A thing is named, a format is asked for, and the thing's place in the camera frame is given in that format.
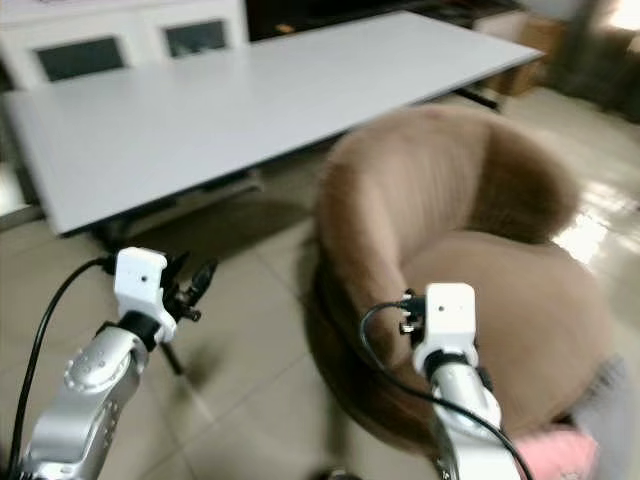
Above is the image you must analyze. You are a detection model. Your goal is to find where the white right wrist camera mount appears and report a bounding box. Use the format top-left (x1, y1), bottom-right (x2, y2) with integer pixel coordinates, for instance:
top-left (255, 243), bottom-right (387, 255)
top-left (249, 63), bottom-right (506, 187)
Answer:
top-left (411, 282), bottom-right (477, 373)

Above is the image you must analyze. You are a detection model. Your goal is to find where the brown round sofa chair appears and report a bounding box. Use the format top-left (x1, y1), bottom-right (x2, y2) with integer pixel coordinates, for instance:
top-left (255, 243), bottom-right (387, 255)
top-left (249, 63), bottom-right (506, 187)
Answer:
top-left (310, 105), bottom-right (627, 463)

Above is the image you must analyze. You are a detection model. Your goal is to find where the pink pillow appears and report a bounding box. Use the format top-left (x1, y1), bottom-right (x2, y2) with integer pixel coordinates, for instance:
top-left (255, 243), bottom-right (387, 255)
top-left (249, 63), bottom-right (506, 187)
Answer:
top-left (523, 424), bottom-right (603, 480)

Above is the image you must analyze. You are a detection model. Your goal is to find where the white cabinet with dark panels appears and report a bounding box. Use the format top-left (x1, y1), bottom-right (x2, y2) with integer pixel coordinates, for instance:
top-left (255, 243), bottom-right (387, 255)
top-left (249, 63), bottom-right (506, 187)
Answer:
top-left (0, 0), bottom-right (249, 91)

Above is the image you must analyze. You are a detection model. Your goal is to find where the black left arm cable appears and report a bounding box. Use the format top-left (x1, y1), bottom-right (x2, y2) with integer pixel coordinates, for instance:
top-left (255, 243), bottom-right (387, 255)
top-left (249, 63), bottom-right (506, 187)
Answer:
top-left (7, 256), bottom-right (119, 480)

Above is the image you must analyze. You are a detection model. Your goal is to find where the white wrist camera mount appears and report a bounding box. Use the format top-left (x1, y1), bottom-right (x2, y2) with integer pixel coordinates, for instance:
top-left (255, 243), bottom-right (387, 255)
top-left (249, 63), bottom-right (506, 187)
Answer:
top-left (411, 282), bottom-right (477, 373)
top-left (113, 246), bottom-right (177, 341)

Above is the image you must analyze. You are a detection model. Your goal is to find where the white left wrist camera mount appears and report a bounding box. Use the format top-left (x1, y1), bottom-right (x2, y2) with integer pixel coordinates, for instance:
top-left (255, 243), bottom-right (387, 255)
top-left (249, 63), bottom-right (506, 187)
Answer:
top-left (113, 246), bottom-right (177, 341)

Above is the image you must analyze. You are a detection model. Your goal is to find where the white rectangular table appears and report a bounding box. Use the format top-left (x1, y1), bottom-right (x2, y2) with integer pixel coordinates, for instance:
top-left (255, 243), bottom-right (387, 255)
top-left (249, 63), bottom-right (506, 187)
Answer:
top-left (3, 10), bottom-right (546, 251)

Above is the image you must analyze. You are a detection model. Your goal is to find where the brown cardboard box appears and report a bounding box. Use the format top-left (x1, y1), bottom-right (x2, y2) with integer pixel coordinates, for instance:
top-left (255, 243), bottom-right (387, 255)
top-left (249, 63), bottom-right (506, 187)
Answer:
top-left (470, 10), bottom-right (568, 97)

